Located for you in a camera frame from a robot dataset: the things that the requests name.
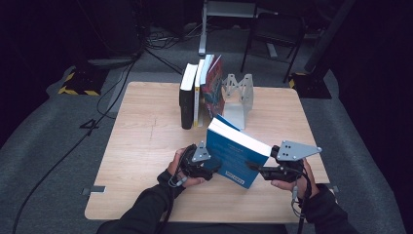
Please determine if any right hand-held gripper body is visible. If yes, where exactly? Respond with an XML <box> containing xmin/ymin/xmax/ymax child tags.
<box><xmin>259</xmin><ymin>139</ymin><xmax>323</xmax><ymax>183</ymax></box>

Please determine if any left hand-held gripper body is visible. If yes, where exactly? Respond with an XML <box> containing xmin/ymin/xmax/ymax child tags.
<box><xmin>179</xmin><ymin>140</ymin><xmax>214</xmax><ymax>181</ymax></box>

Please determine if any blue book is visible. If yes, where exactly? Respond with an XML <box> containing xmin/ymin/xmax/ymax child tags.
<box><xmin>205</xmin><ymin>113</ymin><xmax>273</xmax><ymax>190</ymax></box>

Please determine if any grey metal bookend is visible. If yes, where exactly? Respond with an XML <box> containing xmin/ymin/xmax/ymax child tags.
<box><xmin>222</xmin><ymin>73</ymin><xmax>255</xmax><ymax>131</ymax></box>

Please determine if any yellow book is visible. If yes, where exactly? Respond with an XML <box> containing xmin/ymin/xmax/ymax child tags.
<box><xmin>193</xmin><ymin>58</ymin><xmax>207</xmax><ymax>128</ymax></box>

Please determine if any person's left hand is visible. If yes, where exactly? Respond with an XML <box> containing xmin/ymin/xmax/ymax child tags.
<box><xmin>166</xmin><ymin>147</ymin><xmax>207</xmax><ymax>188</ymax></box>

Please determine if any person's right hand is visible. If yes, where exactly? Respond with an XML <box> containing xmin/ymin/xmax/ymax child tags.
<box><xmin>271</xmin><ymin>159</ymin><xmax>320</xmax><ymax>200</ymax></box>

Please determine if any black yellow striped base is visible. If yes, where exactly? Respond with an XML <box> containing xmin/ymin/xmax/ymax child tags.
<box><xmin>287</xmin><ymin>0</ymin><xmax>358</xmax><ymax>100</ymax></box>
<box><xmin>57</xmin><ymin>66</ymin><xmax>110</xmax><ymax>98</ymax></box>

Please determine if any grey table clamp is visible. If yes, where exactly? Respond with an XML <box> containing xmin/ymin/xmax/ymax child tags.
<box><xmin>81</xmin><ymin>184</ymin><xmax>107</xmax><ymax>197</ymax></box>

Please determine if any black chair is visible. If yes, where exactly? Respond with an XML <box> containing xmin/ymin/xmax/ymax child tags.
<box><xmin>240</xmin><ymin>12</ymin><xmax>308</xmax><ymax>84</ymax></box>

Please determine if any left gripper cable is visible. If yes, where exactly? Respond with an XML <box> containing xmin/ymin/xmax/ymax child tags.
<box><xmin>160</xmin><ymin>174</ymin><xmax>189</xmax><ymax>234</ymax></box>

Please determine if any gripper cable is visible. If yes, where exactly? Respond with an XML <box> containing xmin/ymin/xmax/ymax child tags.
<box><xmin>160</xmin><ymin>174</ymin><xmax>189</xmax><ymax>234</ymax></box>
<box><xmin>289</xmin><ymin>169</ymin><xmax>310</xmax><ymax>234</ymax></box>

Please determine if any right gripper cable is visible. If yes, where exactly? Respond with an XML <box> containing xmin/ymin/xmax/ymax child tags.
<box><xmin>289</xmin><ymin>169</ymin><xmax>310</xmax><ymax>234</ymax></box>

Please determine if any bundle of floor cables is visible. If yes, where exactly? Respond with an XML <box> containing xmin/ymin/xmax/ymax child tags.
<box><xmin>142</xmin><ymin>22</ymin><xmax>203</xmax><ymax>76</ymax></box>

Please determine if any long black floor cable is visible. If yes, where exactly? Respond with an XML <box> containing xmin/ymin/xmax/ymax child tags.
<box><xmin>11</xmin><ymin>48</ymin><xmax>144</xmax><ymax>234</ymax></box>

